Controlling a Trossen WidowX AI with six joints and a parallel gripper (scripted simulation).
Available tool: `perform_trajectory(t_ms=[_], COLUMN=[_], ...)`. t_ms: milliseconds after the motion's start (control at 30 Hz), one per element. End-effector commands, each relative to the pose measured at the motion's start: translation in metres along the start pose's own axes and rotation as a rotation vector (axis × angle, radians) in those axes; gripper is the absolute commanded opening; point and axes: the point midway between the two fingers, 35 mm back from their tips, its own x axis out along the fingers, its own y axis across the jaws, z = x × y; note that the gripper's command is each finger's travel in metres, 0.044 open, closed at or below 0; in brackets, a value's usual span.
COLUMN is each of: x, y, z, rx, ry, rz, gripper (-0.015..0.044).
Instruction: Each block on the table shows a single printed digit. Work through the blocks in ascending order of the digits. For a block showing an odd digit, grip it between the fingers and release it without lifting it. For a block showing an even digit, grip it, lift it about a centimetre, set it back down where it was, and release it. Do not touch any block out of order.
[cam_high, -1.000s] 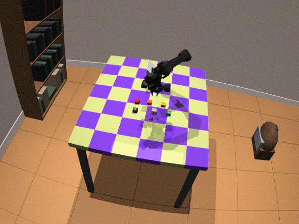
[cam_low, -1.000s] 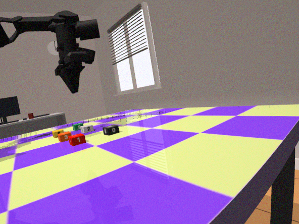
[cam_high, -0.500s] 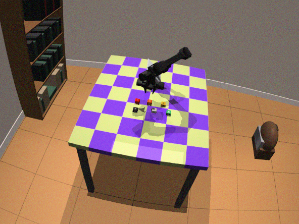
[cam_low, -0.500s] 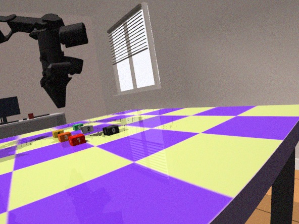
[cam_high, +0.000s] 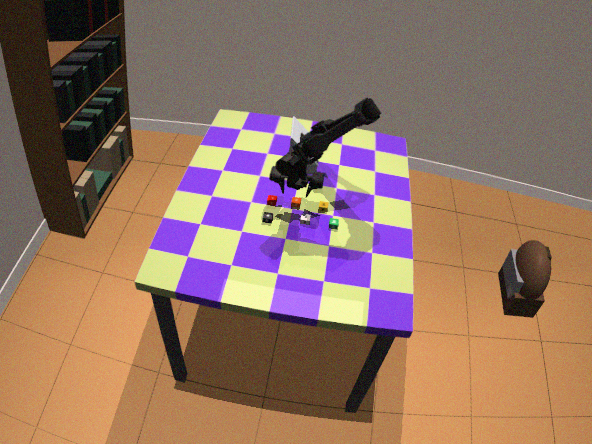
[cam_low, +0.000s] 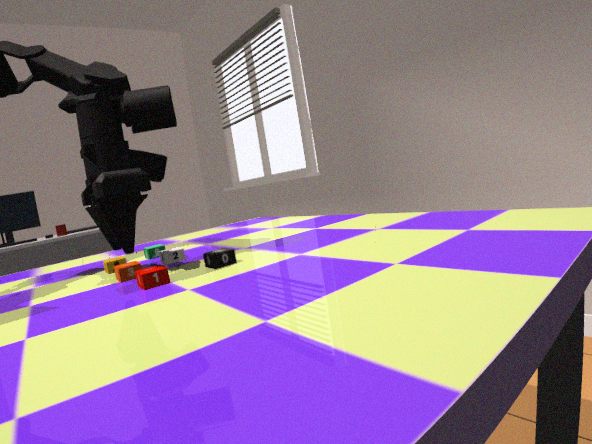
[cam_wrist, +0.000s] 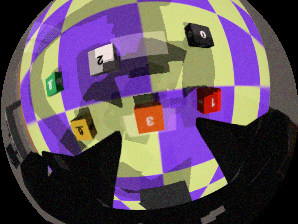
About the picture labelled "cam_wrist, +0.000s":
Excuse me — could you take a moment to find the yellow block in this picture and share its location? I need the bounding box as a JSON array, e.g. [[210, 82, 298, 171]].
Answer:
[[71, 115, 97, 141]]

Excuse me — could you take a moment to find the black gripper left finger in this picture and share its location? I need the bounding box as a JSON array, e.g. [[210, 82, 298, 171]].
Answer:
[[41, 131, 122, 208]]

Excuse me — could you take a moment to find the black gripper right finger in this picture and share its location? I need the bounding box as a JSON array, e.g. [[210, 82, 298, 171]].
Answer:
[[196, 112, 270, 184]]

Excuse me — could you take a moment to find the red block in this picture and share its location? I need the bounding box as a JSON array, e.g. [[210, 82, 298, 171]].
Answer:
[[197, 87, 221, 115]]

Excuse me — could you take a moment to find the orange block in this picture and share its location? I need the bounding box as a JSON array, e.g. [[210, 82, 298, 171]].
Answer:
[[134, 100, 164, 135]]

